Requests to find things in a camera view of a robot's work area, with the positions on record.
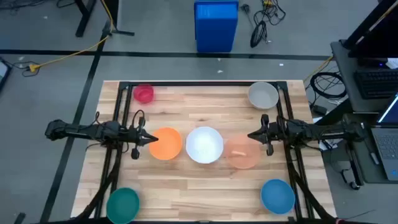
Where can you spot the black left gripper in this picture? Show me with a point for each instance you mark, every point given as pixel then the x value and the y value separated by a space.
pixel 138 137

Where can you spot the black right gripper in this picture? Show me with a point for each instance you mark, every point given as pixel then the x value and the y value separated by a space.
pixel 271 133

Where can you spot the orange bowl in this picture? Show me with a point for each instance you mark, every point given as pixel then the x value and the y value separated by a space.
pixel 166 143

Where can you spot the pale peach bowl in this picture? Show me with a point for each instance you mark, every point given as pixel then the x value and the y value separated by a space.
pixel 242 155

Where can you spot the grey beige bowl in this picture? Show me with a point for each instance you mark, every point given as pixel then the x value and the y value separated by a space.
pixel 263 95

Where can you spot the small magenta red bowl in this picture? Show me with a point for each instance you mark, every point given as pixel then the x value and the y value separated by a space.
pixel 144 93

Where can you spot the blue bowl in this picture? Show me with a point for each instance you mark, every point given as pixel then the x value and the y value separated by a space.
pixel 277 196

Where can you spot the green bowl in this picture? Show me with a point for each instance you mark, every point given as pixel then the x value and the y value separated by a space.
pixel 122 206

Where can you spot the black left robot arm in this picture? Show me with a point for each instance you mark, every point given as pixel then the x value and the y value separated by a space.
pixel 81 130

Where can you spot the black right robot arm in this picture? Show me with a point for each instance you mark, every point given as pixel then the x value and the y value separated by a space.
pixel 314 130

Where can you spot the pale pinkish white bowl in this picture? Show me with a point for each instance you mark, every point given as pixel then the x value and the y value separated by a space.
pixel 204 145

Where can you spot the black power adapter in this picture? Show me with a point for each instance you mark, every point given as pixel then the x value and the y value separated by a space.
pixel 319 109

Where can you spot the grey desk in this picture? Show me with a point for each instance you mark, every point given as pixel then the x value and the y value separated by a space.
pixel 342 68

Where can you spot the blue plastic bin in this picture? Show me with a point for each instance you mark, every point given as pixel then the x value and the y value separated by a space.
pixel 216 28

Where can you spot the black table stand leg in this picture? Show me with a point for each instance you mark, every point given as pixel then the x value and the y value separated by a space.
pixel 113 15
pixel 84 18

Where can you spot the grey laptop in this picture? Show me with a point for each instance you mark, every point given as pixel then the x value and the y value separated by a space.
pixel 387 146

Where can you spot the black keyboard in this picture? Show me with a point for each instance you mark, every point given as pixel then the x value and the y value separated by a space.
pixel 376 83

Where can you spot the black computer monitor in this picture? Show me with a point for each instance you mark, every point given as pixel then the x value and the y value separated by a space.
pixel 376 31

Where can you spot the dark screen device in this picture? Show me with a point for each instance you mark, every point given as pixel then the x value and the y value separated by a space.
pixel 3 73

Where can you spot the black metal table frame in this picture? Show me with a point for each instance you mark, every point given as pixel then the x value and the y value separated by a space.
pixel 202 83

